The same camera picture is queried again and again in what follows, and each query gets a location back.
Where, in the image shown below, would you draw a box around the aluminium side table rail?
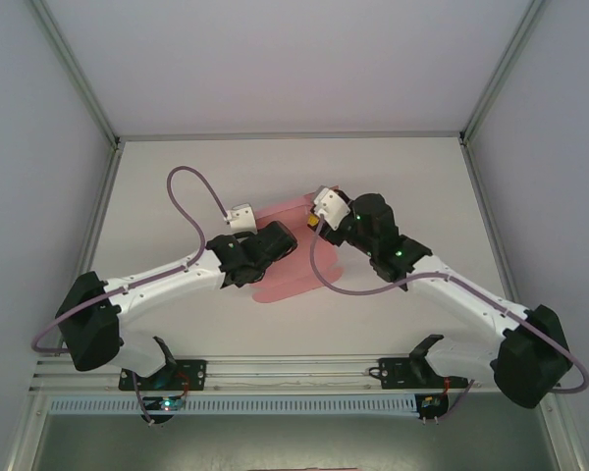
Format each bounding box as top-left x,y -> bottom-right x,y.
459,141 -> 589,471
7,144 -> 125,471

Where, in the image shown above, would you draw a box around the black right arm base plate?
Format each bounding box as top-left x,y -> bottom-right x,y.
378,357 -> 474,392

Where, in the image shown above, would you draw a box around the pink paper box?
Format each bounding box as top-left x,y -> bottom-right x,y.
251,184 -> 348,305

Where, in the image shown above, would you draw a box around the aluminium upright frame post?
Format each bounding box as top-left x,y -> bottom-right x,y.
28,0 -> 125,151
458,0 -> 551,148

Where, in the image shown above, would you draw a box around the grey metal panel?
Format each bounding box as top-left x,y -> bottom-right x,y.
33,414 -> 559,471

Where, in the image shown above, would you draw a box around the small circuit board green light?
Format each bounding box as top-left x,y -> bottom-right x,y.
144,394 -> 187,413

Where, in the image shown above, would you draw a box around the white slotted cable duct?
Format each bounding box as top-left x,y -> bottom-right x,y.
48,395 -> 418,417

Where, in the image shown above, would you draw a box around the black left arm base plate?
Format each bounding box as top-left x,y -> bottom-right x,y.
118,359 -> 208,393

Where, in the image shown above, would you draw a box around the short purple base cable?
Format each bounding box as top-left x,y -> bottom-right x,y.
434,378 -> 474,426
133,371 -> 157,428

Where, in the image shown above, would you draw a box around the short aluminium table rail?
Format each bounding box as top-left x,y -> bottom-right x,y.
117,130 -> 465,143

